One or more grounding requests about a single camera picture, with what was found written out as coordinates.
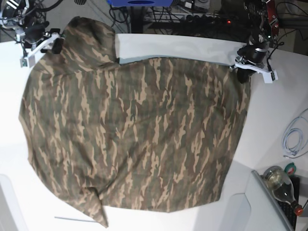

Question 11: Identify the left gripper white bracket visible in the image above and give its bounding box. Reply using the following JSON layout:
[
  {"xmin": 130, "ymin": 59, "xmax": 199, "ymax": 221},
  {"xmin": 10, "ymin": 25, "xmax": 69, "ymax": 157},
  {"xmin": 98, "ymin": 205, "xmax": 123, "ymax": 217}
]
[{"xmin": 230, "ymin": 45, "xmax": 279, "ymax": 84}]

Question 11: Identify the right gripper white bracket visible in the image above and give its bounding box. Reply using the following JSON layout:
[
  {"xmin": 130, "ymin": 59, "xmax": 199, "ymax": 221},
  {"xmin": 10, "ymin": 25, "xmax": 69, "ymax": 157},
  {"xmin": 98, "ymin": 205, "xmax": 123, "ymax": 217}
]
[{"xmin": 15, "ymin": 23, "xmax": 64, "ymax": 68}]

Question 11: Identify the camouflage t-shirt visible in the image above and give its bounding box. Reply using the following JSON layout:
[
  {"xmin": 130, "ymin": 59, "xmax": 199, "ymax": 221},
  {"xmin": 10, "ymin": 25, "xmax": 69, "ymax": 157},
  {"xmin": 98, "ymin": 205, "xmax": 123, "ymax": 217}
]
[{"xmin": 19, "ymin": 17, "xmax": 251, "ymax": 227}]

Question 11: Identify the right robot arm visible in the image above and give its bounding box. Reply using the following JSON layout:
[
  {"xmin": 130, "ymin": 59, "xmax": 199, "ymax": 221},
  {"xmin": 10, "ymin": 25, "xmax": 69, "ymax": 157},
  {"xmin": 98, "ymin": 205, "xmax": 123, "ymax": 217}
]
[{"xmin": 0, "ymin": 0, "xmax": 64, "ymax": 68}]

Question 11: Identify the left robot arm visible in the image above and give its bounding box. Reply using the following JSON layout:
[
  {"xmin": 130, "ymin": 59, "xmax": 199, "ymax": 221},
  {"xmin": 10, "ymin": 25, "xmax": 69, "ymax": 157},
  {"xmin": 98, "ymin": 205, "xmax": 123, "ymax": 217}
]
[{"xmin": 230, "ymin": 0, "xmax": 279, "ymax": 84}]

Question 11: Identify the black power strip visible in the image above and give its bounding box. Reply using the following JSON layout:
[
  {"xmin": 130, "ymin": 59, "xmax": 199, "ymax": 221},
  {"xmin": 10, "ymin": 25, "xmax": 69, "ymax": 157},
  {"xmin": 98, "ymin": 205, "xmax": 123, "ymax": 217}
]
[{"xmin": 184, "ymin": 14, "xmax": 233, "ymax": 26}]

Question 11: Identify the blue box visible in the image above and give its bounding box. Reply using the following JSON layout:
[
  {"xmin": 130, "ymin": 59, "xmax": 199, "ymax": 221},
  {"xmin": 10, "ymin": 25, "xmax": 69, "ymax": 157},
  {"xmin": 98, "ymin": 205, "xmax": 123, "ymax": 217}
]
[{"xmin": 107, "ymin": 0, "xmax": 173, "ymax": 7}]

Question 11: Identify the green tape roll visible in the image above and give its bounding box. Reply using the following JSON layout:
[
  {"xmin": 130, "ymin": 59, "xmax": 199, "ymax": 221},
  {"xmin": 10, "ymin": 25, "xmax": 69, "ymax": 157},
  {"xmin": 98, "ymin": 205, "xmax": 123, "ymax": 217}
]
[{"xmin": 284, "ymin": 163, "xmax": 296, "ymax": 176}]

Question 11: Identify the clear plastic bottle red cap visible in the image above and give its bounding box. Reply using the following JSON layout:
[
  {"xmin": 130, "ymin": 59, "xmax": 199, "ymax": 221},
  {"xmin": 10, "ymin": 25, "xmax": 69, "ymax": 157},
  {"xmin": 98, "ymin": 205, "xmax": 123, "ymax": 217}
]
[{"xmin": 263, "ymin": 166, "xmax": 304, "ymax": 216}]

